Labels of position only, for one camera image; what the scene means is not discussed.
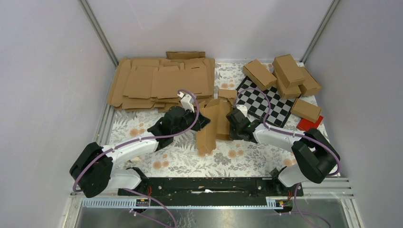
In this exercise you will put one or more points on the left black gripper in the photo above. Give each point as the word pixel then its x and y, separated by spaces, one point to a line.
pixel 202 121

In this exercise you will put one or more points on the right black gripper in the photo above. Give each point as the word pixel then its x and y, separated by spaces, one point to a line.
pixel 232 136

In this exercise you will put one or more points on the brown cardboard box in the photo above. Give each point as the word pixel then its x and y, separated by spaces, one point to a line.
pixel 219 127

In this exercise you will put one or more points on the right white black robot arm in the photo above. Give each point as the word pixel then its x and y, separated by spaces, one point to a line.
pixel 315 156

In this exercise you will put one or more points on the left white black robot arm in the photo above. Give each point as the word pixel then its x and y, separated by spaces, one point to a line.
pixel 95 169

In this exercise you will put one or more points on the folded brown box middle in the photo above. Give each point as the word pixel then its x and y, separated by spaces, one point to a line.
pixel 286 92

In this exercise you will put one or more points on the folded brown box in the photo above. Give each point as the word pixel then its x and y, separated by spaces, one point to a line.
pixel 306 110
pixel 288 71
pixel 259 75
pixel 310 86
pixel 286 92

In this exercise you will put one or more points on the folded brown box far left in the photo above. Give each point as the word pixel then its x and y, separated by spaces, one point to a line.
pixel 259 75

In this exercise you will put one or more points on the red box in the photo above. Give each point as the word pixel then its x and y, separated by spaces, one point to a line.
pixel 305 125

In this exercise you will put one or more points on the folded brown box near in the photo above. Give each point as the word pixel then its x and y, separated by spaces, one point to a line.
pixel 306 110

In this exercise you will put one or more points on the folded brown box top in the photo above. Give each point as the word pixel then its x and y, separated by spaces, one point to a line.
pixel 288 71

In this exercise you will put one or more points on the folded brown box right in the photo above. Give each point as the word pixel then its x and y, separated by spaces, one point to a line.
pixel 310 86

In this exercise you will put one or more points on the floral patterned table mat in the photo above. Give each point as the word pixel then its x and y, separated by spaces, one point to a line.
pixel 180 159

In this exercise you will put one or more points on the black white checkerboard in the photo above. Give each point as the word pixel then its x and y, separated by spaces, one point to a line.
pixel 268 102

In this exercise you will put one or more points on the stack of flat cardboard blanks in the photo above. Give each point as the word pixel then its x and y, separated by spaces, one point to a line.
pixel 147 83

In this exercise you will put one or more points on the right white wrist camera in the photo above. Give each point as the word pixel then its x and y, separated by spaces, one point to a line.
pixel 243 109

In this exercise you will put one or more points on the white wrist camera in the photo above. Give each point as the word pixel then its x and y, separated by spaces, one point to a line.
pixel 243 109
pixel 187 103

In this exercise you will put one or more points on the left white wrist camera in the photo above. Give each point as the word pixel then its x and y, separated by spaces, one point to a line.
pixel 187 103

